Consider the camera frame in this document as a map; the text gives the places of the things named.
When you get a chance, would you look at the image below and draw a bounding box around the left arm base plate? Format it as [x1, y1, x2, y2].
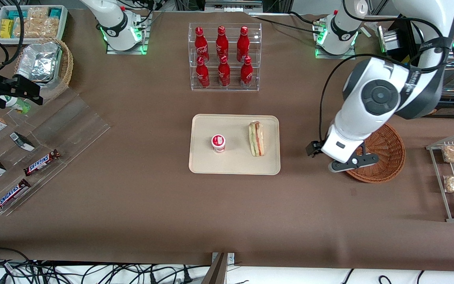
[315, 18, 357, 60]

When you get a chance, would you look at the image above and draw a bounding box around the clear acrylic bottle rack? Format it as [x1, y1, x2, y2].
[189, 22, 262, 92]

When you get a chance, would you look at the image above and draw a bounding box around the beige plastic tray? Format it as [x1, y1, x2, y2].
[189, 114, 281, 176]

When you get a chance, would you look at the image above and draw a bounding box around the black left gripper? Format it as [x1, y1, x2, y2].
[305, 140, 324, 158]

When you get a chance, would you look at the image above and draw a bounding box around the triangle sandwich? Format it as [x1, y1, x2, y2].
[249, 121, 265, 157]

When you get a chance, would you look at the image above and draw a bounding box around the brown table cover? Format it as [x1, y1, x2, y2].
[0, 8, 454, 273]

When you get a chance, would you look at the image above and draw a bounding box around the white plastic bin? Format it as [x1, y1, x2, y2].
[0, 5, 69, 45]

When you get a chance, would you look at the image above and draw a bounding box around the tan wicker basket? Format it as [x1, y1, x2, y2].
[14, 37, 74, 101]

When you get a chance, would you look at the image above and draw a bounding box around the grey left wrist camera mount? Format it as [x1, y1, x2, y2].
[328, 143, 380, 173]

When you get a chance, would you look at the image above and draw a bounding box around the clear acrylic display stand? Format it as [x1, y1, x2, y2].
[0, 87, 111, 217]

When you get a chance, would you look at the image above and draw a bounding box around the grey wire rack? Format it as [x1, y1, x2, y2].
[426, 132, 454, 222]

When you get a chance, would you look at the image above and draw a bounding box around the black cable bundle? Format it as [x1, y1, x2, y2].
[0, 248, 196, 284]

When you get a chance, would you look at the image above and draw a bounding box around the yellow snack packet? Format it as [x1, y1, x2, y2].
[0, 19, 14, 39]

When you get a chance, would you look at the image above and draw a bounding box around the red white yogurt cup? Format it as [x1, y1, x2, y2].
[211, 135, 226, 153]

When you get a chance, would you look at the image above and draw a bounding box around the silver metal box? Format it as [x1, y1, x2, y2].
[377, 27, 400, 55]

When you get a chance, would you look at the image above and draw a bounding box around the snickers chocolate bar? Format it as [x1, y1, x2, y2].
[24, 149, 61, 177]
[0, 179, 32, 213]

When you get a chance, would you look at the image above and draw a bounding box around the green white small bottle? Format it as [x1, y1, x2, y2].
[0, 95, 31, 114]

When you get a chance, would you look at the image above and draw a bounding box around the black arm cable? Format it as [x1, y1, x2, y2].
[319, 0, 454, 144]
[0, 0, 26, 71]

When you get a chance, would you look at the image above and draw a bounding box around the clear cracker snack bag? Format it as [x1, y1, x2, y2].
[25, 7, 50, 22]
[14, 18, 60, 39]

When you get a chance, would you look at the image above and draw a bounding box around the red cola bottle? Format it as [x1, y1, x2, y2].
[236, 26, 250, 62]
[194, 26, 210, 64]
[218, 55, 231, 88]
[216, 26, 229, 60]
[195, 56, 210, 88]
[240, 56, 254, 89]

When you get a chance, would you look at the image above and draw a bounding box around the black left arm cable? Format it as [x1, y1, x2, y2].
[319, 0, 454, 144]

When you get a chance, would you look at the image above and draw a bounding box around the metal bracket post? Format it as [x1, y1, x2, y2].
[201, 252, 235, 284]

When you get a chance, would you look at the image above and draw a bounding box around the aluminium foil tray stack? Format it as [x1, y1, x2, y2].
[16, 43, 63, 82]

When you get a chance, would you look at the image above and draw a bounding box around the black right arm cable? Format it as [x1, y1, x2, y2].
[0, 0, 26, 71]

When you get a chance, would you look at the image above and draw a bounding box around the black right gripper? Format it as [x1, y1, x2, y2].
[0, 55, 43, 108]

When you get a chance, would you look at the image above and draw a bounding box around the brown round wicker basket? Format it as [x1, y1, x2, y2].
[344, 123, 406, 183]

